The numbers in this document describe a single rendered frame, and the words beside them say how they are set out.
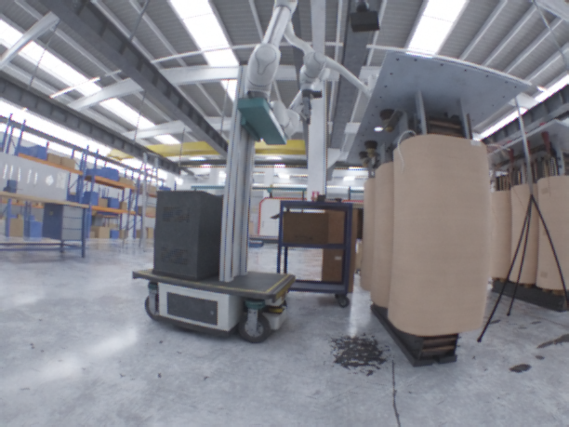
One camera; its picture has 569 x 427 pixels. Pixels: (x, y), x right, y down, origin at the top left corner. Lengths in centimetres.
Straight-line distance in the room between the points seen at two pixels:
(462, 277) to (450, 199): 34
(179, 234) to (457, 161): 149
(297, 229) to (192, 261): 109
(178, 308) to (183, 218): 52
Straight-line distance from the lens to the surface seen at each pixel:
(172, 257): 161
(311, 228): 229
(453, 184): 120
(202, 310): 147
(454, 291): 121
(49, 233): 475
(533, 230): 286
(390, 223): 157
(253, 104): 150
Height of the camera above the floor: 63
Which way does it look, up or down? 4 degrees up
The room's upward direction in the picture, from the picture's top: 3 degrees clockwise
